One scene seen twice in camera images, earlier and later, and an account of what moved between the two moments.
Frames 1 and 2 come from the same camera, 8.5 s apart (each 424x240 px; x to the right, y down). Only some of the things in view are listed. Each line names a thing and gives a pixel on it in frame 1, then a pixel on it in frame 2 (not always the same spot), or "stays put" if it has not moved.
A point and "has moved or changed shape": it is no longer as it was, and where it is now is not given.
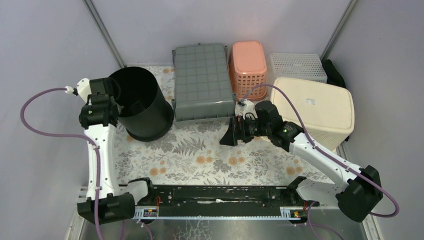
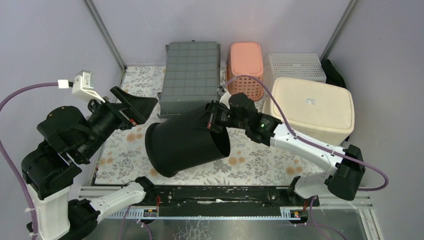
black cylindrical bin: [147, 114] -> [185, 141]
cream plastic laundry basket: [326, 109] stays put
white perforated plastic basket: [301, 65] stays put
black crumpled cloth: [334, 76] stays put
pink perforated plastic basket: [248, 69] has moved or changed shape
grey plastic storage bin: [202, 87] has moved or changed shape
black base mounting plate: [225, 200] stays put
